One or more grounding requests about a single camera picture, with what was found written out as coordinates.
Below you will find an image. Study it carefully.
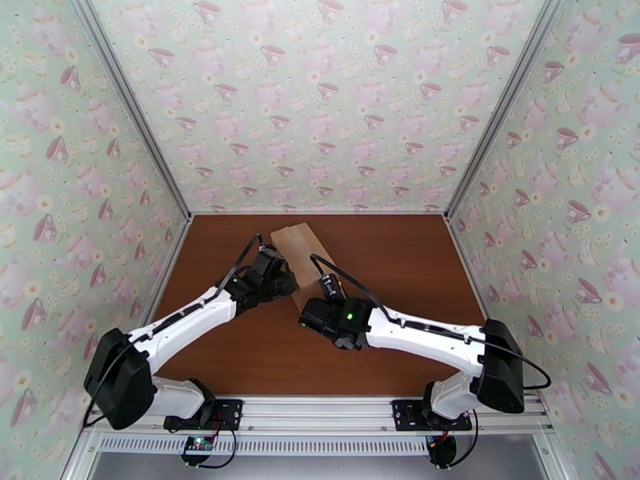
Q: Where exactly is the brown cardboard express box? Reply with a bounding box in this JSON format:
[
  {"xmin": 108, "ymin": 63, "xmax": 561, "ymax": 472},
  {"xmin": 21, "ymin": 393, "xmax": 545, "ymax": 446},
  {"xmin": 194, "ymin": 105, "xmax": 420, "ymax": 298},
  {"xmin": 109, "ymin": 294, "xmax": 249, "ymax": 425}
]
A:
[{"xmin": 270, "ymin": 222, "xmax": 347, "ymax": 312}]

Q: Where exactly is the black round adapter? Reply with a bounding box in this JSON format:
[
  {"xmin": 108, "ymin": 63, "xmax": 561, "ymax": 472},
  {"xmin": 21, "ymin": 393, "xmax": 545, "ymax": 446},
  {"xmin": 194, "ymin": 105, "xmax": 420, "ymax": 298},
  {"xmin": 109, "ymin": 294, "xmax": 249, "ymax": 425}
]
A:
[{"xmin": 426, "ymin": 435, "xmax": 458, "ymax": 469}]

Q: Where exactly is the circuit board with green light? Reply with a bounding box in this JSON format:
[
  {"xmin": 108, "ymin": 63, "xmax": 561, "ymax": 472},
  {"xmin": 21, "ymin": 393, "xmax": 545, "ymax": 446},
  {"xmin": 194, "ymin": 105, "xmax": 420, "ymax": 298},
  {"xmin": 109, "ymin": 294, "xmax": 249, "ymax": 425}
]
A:
[{"xmin": 181, "ymin": 435, "xmax": 217, "ymax": 456}]

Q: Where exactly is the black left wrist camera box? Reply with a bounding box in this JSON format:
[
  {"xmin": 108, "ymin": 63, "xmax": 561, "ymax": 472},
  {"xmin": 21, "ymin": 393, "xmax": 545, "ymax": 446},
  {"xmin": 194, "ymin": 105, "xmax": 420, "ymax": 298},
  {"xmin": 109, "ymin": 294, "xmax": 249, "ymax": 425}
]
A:
[{"xmin": 251, "ymin": 246, "xmax": 287, "ymax": 274}]

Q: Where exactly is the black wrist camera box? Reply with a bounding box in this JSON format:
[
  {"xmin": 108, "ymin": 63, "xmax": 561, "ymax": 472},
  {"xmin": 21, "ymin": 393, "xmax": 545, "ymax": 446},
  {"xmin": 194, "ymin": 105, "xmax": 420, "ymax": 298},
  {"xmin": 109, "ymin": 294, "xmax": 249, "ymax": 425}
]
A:
[
  {"xmin": 319, "ymin": 274, "xmax": 346, "ymax": 301},
  {"xmin": 251, "ymin": 246, "xmax": 287, "ymax": 274}
]

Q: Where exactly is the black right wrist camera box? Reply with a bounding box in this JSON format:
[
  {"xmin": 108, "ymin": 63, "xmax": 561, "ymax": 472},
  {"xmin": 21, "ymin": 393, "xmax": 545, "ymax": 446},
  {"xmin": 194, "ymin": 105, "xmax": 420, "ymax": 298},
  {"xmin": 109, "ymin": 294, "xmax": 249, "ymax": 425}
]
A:
[{"xmin": 319, "ymin": 274, "xmax": 346, "ymax": 301}]

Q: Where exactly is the aluminium table back rail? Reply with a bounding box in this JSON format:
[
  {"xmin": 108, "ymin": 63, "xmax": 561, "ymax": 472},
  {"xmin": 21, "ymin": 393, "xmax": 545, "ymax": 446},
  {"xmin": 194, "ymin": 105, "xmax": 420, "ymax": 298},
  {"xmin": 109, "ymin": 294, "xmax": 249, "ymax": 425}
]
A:
[{"xmin": 191, "ymin": 210, "xmax": 447, "ymax": 217}]

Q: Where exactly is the aluminium table side rail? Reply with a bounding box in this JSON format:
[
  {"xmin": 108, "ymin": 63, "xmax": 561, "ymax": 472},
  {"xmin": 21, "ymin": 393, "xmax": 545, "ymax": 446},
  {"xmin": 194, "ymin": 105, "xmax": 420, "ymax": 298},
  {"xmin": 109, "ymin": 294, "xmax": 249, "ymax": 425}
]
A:
[
  {"xmin": 142, "ymin": 217, "xmax": 194, "ymax": 320},
  {"xmin": 446, "ymin": 217, "xmax": 491, "ymax": 322}
]

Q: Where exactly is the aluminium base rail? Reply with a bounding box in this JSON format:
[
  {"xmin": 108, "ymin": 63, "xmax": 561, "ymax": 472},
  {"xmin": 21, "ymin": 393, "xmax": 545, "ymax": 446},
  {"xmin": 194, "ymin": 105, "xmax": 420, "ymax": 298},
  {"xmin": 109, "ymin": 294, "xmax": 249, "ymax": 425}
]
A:
[{"xmin": 82, "ymin": 392, "xmax": 554, "ymax": 436}]

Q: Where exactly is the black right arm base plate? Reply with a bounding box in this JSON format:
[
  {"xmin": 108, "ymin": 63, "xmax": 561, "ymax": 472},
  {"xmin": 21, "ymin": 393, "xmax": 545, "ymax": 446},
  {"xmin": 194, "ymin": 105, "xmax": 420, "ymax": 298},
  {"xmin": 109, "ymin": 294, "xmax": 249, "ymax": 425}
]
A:
[{"xmin": 391, "ymin": 398, "xmax": 474, "ymax": 432}]

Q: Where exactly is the perforated white cable tray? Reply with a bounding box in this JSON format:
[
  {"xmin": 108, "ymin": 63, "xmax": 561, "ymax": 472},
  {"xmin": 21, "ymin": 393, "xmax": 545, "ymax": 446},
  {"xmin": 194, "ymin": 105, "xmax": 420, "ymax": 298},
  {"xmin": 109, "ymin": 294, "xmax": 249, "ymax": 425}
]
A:
[{"xmin": 97, "ymin": 435, "xmax": 431, "ymax": 458}]

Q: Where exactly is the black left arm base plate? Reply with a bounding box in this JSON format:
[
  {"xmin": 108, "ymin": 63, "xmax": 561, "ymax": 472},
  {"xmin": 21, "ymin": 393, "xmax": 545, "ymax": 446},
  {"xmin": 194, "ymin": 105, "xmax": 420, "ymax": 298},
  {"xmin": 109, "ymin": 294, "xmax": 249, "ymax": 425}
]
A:
[{"xmin": 163, "ymin": 398, "xmax": 245, "ymax": 430}]

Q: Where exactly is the black looped power cable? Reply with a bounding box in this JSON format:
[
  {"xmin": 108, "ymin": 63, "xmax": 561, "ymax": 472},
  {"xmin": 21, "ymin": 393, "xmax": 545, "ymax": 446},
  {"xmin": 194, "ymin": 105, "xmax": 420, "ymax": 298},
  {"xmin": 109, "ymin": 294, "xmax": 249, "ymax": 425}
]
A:
[
  {"xmin": 167, "ymin": 424, "xmax": 239, "ymax": 470},
  {"xmin": 450, "ymin": 412, "xmax": 482, "ymax": 467}
]

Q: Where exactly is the aluminium corner post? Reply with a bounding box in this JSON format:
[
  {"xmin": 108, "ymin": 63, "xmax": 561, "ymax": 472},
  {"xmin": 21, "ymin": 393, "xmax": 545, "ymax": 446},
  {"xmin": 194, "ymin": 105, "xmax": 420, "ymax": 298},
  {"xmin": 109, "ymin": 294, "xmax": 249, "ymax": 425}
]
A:
[
  {"xmin": 442, "ymin": 0, "xmax": 572, "ymax": 224},
  {"xmin": 66, "ymin": 0, "xmax": 194, "ymax": 221}
]

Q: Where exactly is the aluminium frame leg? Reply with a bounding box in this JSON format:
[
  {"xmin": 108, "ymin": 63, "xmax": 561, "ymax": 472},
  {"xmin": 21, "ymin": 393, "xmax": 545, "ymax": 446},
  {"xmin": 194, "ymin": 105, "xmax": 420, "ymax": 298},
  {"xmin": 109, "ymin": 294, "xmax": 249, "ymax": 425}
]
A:
[
  {"xmin": 59, "ymin": 428, "xmax": 101, "ymax": 480},
  {"xmin": 532, "ymin": 423, "xmax": 572, "ymax": 480}
]

